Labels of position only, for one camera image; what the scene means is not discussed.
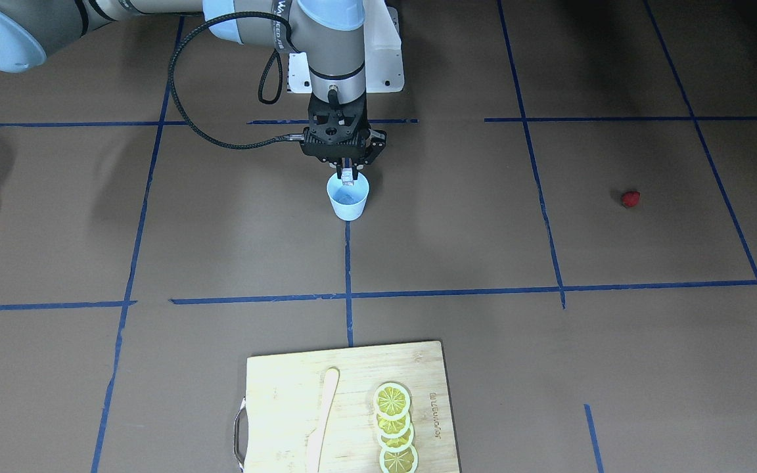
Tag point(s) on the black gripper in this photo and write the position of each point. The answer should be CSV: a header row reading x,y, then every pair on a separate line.
x,y
376,145

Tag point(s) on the red strawberry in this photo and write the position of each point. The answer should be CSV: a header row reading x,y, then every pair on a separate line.
x,y
630,199

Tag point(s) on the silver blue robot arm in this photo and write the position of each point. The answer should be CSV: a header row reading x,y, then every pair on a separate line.
x,y
331,34

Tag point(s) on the light blue plastic cup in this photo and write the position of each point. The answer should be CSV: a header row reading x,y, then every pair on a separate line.
x,y
348,201

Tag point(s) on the wooden cutting board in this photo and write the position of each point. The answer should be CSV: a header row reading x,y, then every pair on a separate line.
x,y
281,406

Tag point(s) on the lemon slice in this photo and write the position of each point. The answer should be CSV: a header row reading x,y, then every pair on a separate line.
x,y
397,444
391,401
398,460
392,428

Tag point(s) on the blue tape line crosswise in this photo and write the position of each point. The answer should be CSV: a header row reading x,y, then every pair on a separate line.
x,y
459,292

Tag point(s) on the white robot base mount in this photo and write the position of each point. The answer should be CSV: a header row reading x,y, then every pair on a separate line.
x,y
383,55

